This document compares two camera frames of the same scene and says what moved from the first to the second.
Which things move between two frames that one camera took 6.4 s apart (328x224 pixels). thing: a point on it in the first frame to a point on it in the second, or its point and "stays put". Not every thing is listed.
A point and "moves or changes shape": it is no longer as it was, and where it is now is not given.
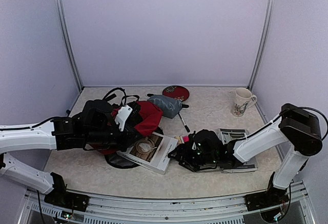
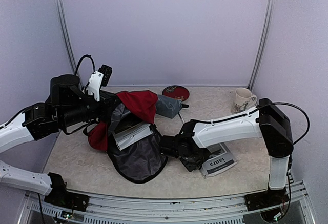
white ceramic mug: [243, 96] stays put
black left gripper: [128, 138] to [107, 105]
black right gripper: [185, 159] stays put
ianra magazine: [229, 135] moves or changes shape
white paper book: [151, 151] moves or changes shape
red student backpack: [145, 118] moves or changes shape
